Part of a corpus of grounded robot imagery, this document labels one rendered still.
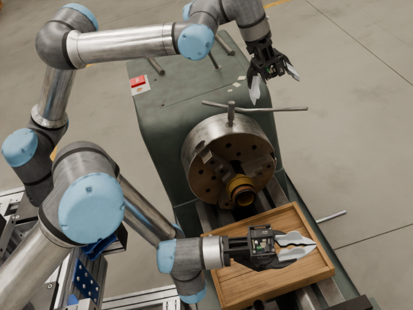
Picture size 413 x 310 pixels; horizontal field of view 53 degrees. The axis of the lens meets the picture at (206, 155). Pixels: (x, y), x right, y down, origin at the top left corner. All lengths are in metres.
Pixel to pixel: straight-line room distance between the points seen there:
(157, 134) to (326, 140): 1.89
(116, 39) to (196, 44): 0.20
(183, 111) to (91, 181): 0.77
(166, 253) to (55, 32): 0.60
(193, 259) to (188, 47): 0.48
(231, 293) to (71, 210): 0.74
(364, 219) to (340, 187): 0.29
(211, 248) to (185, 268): 0.08
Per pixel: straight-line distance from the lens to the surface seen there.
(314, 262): 1.39
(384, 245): 2.53
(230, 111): 1.32
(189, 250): 0.97
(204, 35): 0.95
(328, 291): 1.35
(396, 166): 2.95
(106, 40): 1.05
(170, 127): 1.46
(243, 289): 1.36
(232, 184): 1.33
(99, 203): 0.75
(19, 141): 1.42
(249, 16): 1.07
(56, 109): 1.42
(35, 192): 1.48
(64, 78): 1.33
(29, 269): 0.86
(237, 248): 0.96
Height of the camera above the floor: 2.03
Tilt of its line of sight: 39 degrees down
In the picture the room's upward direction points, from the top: 18 degrees counter-clockwise
